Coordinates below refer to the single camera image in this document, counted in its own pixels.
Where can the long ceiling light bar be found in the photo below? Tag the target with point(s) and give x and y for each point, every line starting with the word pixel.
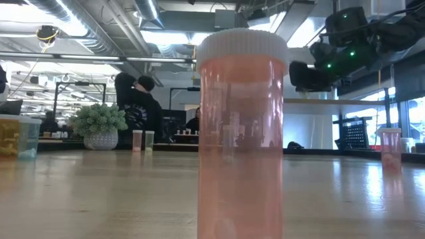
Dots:
pixel 93 57

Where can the wooden shelf with black frame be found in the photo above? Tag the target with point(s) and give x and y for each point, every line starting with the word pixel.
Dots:
pixel 348 108

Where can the black monitor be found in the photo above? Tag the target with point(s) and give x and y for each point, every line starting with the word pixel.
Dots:
pixel 10 108

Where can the white plastic tub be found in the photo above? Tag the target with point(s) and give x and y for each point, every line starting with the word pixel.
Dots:
pixel 406 145

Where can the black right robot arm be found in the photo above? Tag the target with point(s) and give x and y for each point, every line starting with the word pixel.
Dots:
pixel 345 28

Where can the small pink medicine bottle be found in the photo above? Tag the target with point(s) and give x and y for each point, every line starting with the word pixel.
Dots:
pixel 137 141

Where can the black metal frame stand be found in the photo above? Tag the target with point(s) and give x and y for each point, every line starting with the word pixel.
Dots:
pixel 186 89
pixel 79 83

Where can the person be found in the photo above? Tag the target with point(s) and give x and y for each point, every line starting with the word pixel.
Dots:
pixel 139 109
pixel 194 124
pixel 50 124

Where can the large orange medicine bottle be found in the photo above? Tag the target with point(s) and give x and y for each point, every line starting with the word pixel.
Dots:
pixel 9 139

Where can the black dome object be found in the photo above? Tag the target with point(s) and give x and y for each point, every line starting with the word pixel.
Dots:
pixel 295 145

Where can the green plant in white pot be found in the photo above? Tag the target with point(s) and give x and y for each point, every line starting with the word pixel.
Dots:
pixel 99 123

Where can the black perforated metal rack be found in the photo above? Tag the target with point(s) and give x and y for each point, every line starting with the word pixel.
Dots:
pixel 355 134

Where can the small green medicine bottle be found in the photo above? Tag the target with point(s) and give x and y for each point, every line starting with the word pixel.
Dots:
pixel 149 141

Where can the teal medicine bottle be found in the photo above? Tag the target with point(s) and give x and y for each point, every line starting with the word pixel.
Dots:
pixel 30 139

